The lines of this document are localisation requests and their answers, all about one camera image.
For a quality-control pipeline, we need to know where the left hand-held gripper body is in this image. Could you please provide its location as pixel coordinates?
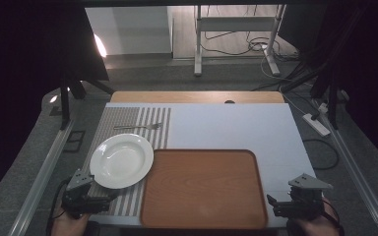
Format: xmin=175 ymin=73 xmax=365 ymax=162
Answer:
xmin=60 ymin=168 xmax=112 ymax=219

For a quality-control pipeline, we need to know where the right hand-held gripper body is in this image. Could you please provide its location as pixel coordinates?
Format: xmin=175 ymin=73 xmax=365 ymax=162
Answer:
xmin=286 ymin=172 xmax=335 ymax=221

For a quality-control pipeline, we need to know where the person's right hand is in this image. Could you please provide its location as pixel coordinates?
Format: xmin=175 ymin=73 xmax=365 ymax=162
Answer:
xmin=286 ymin=197 xmax=343 ymax=236

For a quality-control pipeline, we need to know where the person's left hand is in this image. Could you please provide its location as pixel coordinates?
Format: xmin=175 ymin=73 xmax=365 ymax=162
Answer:
xmin=50 ymin=205 xmax=92 ymax=236

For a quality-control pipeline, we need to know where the white deep plate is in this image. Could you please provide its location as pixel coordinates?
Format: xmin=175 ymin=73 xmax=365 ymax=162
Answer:
xmin=89 ymin=133 xmax=155 ymax=190

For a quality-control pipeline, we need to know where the white power strip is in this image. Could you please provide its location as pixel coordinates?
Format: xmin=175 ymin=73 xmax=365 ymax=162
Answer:
xmin=301 ymin=112 xmax=332 ymax=138

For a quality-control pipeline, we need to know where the silver metal fork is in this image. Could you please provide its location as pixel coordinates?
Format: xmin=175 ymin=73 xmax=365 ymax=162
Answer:
xmin=113 ymin=122 xmax=163 ymax=131

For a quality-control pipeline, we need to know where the brown wooden tray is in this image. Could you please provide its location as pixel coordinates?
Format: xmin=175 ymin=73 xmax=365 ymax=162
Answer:
xmin=139 ymin=148 xmax=270 ymax=230

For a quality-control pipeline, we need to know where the grey striped placemat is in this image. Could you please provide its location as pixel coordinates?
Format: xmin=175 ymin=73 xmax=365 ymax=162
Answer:
xmin=80 ymin=106 xmax=172 ymax=217

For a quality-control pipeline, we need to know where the black tripod stand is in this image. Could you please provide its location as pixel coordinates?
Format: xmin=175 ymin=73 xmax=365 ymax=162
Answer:
xmin=58 ymin=74 xmax=116 ymax=131

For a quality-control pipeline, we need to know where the black stand with legs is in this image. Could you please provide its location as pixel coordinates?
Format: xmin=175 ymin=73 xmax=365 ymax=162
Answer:
xmin=280 ymin=60 xmax=344 ymax=131

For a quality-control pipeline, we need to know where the dark curtain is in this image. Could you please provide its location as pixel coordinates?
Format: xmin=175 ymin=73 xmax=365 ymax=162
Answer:
xmin=277 ymin=3 xmax=378 ymax=166
xmin=0 ymin=3 xmax=110 ymax=210

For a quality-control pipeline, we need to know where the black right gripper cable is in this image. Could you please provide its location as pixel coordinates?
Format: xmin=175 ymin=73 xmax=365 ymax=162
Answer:
xmin=321 ymin=198 xmax=347 ymax=236

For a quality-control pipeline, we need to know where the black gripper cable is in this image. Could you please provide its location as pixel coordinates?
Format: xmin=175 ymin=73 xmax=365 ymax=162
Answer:
xmin=321 ymin=198 xmax=347 ymax=236
xmin=44 ymin=178 xmax=71 ymax=236

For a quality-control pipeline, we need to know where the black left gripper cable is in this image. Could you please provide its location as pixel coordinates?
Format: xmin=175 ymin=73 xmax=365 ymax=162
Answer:
xmin=44 ymin=178 xmax=71 ymax=236

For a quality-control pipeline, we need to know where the aluminium floor rail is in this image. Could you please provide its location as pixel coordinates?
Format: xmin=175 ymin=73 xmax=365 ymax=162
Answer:
xmin=7 ymin=119 xmax=76 ymax=236
xmin=313 ymin=97 xmax=378 ymax=236

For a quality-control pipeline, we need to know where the black rectangular floor frame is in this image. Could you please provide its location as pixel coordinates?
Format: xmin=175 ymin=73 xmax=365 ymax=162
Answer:
xmin=62 ymin=130 xmax=87 ymax=153

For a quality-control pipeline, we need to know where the black looped floor cable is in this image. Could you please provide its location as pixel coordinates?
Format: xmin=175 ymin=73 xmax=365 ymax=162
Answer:
xmin=302 ymin=139 xmax=341 ymax=171

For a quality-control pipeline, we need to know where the white floor cable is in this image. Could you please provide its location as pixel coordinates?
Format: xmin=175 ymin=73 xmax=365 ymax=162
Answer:
xmin=259 ymin=48 xmax=313 ymax=116

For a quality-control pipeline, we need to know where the tangle of black floor cables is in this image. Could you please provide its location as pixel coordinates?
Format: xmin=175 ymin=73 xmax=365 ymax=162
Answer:
xmin=199 ymin=29 xmax=300 ymax=63

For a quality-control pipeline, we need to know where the white metal desk frame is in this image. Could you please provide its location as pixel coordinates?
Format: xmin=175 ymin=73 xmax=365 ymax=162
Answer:
xmin=193 ymin=4 xmax=288 ymax=79

